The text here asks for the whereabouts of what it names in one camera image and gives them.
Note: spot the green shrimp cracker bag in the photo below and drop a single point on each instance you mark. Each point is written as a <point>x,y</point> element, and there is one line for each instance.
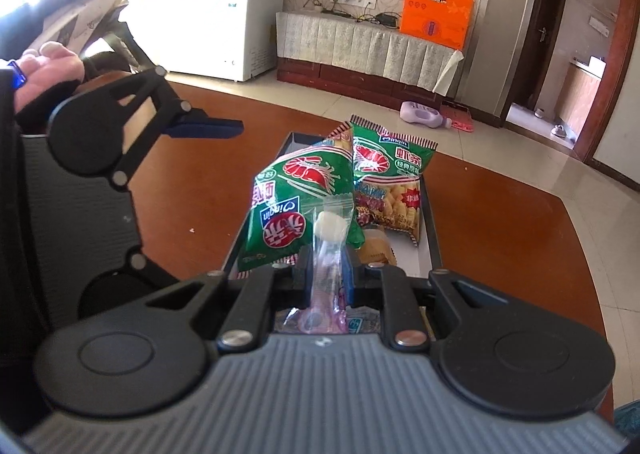
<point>280,214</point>
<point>395,169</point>

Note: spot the wooden kitchen cabinet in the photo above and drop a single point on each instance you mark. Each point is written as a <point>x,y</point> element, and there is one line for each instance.
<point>580,94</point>

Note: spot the pink mat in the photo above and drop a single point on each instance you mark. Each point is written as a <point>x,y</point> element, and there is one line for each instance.
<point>460,119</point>

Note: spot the black router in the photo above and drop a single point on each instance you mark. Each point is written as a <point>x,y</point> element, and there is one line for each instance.
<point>387,19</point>

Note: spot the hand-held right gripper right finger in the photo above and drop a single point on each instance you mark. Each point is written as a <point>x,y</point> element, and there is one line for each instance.
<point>350,279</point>

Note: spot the purple detergent bottle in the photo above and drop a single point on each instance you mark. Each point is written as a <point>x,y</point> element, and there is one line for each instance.
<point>420,113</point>

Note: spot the black set-top box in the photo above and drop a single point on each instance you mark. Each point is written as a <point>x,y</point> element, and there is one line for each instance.
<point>335,10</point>

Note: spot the person's left hand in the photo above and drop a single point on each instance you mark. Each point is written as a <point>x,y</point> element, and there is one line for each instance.
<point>50,67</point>

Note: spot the clear biscuit bag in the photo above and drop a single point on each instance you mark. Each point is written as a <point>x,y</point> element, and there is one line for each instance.
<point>377,249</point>

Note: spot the small clear zip bag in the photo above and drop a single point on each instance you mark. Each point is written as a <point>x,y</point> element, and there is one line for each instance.
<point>327,234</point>

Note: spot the orange carton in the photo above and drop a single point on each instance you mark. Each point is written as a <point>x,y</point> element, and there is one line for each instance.
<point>435,12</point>

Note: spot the dark wooden television cabinet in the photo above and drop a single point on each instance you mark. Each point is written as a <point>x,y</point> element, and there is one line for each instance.
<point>320,72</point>

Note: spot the white and black scooter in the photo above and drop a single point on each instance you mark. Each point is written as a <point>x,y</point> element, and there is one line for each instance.
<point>85,9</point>

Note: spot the dark wooden door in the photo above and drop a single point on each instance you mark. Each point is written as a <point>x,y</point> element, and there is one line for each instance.
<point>542,34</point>

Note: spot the white box with grey rim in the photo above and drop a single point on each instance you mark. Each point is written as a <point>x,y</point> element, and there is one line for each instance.
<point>407,261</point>

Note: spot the white cloth cover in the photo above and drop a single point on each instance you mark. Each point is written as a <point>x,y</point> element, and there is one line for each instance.
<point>350,42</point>

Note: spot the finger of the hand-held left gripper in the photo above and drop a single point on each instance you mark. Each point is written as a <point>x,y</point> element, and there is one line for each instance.
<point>150,271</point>
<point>210,127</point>

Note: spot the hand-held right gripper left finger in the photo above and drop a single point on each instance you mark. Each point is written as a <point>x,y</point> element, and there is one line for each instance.
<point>302,279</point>

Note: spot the white chest freezer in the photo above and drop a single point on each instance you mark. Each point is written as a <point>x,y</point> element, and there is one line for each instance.
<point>215,19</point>

